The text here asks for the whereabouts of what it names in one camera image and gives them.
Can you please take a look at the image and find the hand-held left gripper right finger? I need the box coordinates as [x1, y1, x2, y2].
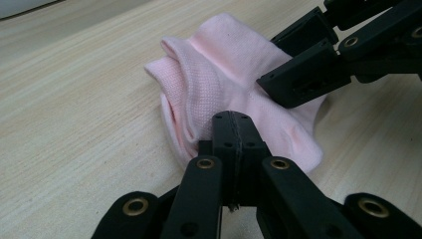
[236, 112, 273, 207]

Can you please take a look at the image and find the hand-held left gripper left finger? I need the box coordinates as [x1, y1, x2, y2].
[198, 110, 239, 205]

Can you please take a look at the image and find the pink sock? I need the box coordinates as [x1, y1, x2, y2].
[143, 13, 327, 173]

